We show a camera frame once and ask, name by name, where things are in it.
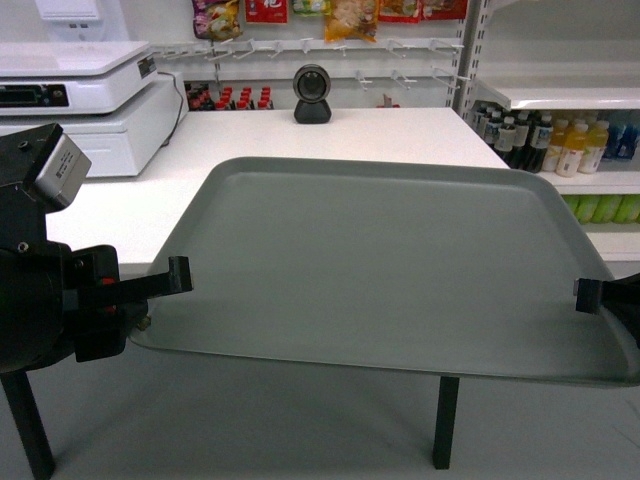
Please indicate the black table leg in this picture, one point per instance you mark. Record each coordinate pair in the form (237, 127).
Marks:
(445, 422)
(29, 425)

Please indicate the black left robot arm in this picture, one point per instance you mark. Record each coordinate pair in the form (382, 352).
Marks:
(58, 302)

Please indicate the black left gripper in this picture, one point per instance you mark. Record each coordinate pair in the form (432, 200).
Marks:
(109, 308)

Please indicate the black table leg right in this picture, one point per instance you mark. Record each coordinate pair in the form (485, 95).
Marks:
(445, 422)

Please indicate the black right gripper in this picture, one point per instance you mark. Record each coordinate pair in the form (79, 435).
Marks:
(620, 297)

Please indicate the black table leg left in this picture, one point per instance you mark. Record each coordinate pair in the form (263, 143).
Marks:
(29, 425)

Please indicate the black round barcode scanner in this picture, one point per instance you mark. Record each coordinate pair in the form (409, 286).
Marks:
(312, 85)

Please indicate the red snack bag hanging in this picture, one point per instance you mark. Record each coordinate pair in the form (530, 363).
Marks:
(266, 11)

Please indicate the purple snack bag hanging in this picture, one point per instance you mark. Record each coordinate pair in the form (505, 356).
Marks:
(216, 20)

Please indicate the yellow snack bag hanging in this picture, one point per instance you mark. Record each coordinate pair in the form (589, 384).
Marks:
(352, 19)

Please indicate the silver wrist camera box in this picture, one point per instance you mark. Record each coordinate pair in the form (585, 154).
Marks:
(64, 172)

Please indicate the white cash register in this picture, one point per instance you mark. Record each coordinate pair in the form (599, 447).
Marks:
(90, 65)

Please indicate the grey rectangular serving tray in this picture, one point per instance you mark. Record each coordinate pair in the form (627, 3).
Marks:
(438, 269)

